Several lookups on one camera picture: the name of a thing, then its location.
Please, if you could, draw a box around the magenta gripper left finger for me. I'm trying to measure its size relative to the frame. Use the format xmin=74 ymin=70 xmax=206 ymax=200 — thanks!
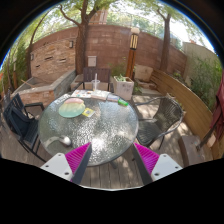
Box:
xmin=41 ymin=143 xmax=92 ymax=185

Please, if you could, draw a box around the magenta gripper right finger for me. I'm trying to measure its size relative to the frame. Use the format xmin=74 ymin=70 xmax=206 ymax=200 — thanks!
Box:
xmin=133 ymin=143 xmax=182 ymax=185

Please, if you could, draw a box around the silver computer mouse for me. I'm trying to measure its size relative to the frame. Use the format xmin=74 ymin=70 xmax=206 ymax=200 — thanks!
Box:
xmin=59 ymin=136 xmax=72 ymax=147

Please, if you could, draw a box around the stone block seat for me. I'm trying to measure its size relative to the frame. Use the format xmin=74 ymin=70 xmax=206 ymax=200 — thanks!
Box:
xmin=178 ymin=135 xmax=208 ymax=167

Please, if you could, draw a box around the round glass patio table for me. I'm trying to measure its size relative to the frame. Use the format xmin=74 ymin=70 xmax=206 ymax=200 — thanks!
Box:
xmin=38 ymin=94 xmax=138 ymax=166

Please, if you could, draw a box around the grey wicker chair right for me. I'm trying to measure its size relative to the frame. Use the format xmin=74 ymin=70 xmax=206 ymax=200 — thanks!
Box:
xmin=135 ymin=96 xmax=183 ymax=147

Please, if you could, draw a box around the yellow square card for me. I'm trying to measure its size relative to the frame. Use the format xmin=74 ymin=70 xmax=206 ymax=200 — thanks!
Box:
xmin=83 ymin=108 xmax=95 ymax=117

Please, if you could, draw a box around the black folding chair left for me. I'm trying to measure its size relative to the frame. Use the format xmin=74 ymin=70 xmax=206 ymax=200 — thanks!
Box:
xmin=3 ymin=94 xmax=44 ymax=161

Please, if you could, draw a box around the curved wooden bench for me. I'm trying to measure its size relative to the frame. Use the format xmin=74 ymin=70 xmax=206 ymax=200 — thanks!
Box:
xmin=149 ymin=68 xmax=218 ymax=160

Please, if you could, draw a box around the open magazine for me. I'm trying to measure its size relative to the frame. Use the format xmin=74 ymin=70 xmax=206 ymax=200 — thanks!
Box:
xmin=71 ymin=90 xmax=109 ymax=100

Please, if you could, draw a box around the dark red patio umbrella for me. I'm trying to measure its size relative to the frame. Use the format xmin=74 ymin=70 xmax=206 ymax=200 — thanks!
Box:
xmin=196 ymin=69 xmax=224 ymax=150

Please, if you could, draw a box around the white square planter box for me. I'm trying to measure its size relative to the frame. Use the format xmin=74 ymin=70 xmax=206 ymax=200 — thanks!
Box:
xmin=114 ymin=76 xmax=134 ymax=100

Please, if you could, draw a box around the clear plastic cup with straw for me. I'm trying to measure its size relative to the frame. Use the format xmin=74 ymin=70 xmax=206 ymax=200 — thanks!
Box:
xmin=92 ymin=73 xmax=100 ymax=91

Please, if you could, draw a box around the dark wooden chair back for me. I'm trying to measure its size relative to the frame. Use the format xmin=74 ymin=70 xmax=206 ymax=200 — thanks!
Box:
xmin=71 ymin=67 xmax=114 ymax=92

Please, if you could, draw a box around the tree trunk right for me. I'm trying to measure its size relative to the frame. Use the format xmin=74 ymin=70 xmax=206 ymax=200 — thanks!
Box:
xmin=156 ymin=7 xmax=171 ymax=72

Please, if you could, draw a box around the large tree trunk centre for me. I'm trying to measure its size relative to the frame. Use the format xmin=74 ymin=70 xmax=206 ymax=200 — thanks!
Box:
xmin=59 ymin=0 xmax=111 ymax=76

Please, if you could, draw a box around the wooden garden lamp post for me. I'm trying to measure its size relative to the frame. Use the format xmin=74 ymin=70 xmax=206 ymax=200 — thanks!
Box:
xmin=126 ymin=27 xmax=140 ymax=78

